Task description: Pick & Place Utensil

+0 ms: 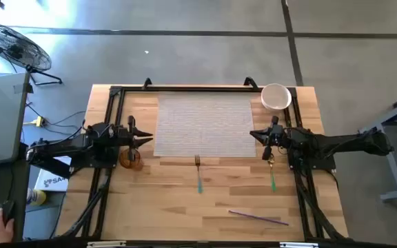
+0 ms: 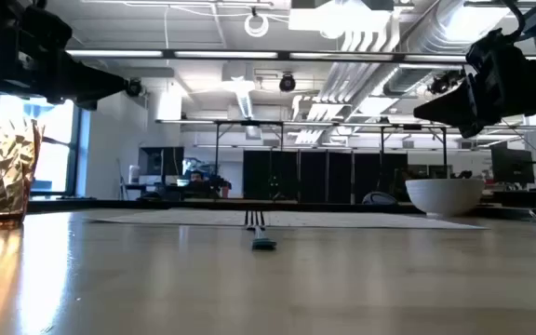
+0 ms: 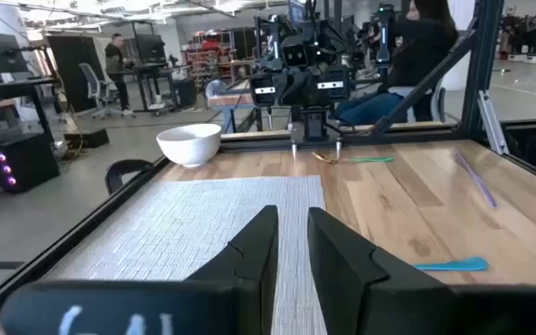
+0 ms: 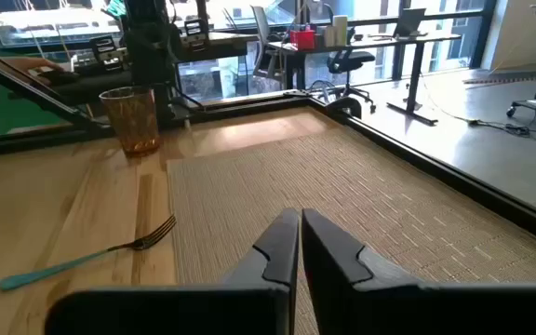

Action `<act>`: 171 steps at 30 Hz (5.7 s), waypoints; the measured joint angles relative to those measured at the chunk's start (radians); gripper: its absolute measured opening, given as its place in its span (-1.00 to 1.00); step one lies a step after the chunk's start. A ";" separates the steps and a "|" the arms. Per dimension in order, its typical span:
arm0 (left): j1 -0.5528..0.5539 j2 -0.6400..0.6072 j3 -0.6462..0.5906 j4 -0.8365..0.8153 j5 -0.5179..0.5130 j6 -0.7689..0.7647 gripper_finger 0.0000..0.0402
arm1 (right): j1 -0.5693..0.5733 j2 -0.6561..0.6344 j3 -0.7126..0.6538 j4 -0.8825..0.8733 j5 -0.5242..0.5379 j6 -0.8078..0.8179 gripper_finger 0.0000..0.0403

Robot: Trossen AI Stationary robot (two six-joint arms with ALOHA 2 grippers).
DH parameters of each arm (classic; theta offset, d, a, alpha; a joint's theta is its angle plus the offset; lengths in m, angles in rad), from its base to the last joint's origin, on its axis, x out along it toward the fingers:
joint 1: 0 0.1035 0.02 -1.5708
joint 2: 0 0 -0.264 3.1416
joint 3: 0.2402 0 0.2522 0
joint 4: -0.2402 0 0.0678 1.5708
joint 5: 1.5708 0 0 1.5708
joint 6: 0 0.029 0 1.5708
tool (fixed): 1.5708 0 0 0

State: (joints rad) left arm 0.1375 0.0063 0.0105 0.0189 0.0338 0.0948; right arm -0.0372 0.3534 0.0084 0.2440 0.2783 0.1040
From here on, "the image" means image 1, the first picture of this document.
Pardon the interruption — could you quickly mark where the blue-grey metal table frame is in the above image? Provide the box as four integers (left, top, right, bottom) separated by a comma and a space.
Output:
358, 87, 397, 203

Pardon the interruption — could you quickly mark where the black aluminium table frame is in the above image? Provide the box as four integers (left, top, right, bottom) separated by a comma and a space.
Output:
55, 76, 349, 242

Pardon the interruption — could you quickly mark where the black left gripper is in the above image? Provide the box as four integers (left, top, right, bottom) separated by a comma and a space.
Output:
114, 115, 154, 163

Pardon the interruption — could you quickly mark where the brown wooden bowl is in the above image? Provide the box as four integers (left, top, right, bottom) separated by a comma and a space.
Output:
119, 147, 145, 172

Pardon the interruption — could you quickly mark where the white cardboard box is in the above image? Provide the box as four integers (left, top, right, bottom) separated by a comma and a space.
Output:
34, 155, 73, 193

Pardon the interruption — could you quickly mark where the yellow and white bottle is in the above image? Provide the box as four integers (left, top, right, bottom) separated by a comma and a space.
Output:
26, 187, 48, 207

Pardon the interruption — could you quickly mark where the grey woven placemat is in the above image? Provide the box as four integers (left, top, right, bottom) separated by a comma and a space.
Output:
153, 92, 257, 158

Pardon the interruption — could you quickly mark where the black floor fan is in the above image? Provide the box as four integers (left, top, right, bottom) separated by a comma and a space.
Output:
0, 21, 63, 87

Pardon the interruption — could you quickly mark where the gold spoon with green handle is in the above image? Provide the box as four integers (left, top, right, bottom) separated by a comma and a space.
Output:
267, 154, 277, 193

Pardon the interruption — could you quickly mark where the yellow power strip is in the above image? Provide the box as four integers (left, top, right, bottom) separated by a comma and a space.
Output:
23, 116, 46, 128

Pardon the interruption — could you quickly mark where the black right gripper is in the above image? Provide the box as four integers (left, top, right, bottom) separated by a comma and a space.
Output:
249, 115, 286, 161

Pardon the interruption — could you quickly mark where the purple straw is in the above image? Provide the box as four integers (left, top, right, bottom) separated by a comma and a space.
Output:
227, 209, 290, 227

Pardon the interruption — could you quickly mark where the black computer mouse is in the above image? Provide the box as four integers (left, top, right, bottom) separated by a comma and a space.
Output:
0, 200, 17, 225

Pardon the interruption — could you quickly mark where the white round bowl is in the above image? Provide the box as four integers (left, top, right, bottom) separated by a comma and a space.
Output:
261, 83, 293, 112

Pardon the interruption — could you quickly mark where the fork with blue handle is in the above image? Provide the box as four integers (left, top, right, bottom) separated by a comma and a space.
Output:
194, 154, 204, 194

